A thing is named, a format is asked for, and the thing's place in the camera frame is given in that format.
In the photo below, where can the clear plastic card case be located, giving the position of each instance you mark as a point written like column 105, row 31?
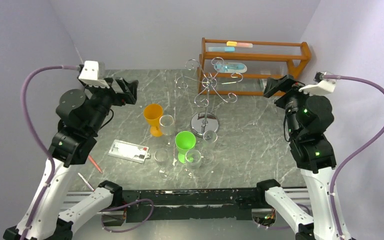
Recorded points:
column 129, row 151

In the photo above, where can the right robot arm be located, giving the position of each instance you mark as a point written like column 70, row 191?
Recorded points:
column 306, row 119

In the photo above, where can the yellow pink eraser bar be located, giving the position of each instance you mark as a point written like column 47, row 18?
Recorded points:
column 236, row 44

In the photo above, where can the clear wine glass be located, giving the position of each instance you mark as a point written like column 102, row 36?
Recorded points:
column 163, row 160
column 167, row 127
column 209, row 140
column 192, row 162

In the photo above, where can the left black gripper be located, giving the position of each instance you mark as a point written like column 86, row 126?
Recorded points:
column 130, row 87

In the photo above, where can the clear wine glass by rack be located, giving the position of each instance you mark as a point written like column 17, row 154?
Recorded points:
column 209, row 140

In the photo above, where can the green plastic wine glass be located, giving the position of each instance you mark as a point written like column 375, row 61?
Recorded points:
column 184, row 141

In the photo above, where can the white pen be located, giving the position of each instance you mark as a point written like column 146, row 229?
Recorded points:
column 85, row 181

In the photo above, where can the blue oval plate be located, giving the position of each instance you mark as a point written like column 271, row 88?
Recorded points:
column 230, row 67

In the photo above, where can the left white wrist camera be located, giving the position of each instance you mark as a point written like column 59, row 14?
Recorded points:
column 93, row 74

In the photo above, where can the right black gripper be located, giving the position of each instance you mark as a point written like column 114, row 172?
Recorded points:
column 285, row 88

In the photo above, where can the blue bar on shelf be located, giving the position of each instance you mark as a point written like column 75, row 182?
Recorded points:
column 224, row 49

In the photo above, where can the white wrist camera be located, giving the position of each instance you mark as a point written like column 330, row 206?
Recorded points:
column 323, row 85
column 93, row 74

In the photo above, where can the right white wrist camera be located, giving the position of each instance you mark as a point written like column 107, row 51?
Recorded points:
column 323, row 85

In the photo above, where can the wooden shelf rack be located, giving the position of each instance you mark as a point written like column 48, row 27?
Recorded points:
column 262, row 60

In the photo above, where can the orange plastic wine glass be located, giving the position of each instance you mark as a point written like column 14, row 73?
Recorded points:
column 152, row 114

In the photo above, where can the chrome wine glass rack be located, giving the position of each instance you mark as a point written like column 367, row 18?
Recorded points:
column 205, row 120

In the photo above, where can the red pen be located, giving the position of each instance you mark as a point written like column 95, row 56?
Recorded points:
column 95, row 164

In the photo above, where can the small white box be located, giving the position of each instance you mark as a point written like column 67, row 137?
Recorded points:
column 263, row 83

